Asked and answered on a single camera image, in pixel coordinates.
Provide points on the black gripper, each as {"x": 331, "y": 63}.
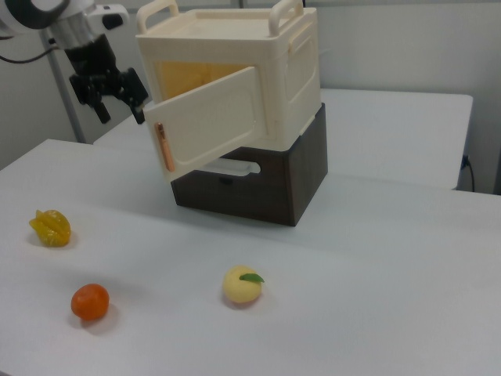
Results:
{"x": 92, "y": 58}

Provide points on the cream cabinet door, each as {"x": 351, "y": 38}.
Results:
{"x": 211, "y": 125}

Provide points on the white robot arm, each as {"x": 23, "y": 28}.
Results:
{"x": 23, "y": 11}

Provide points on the cream plastic storage cabinet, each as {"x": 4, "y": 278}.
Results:
{"x": 235, "y": 43}

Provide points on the grey metal pole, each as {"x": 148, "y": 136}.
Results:
{"x": 68, "y": 102}

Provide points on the yellow starfruit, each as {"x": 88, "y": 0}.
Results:
{"x": 51, "y": 229}

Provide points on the dark brown drawer box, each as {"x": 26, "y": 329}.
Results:
{"x": 254, "y": 196}

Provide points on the orange tangerine fruit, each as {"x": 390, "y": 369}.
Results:
{"x": 90, "y": 302}

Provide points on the yellow peach with green leaf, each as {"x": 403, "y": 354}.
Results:
{"x": 240, "y": 288}

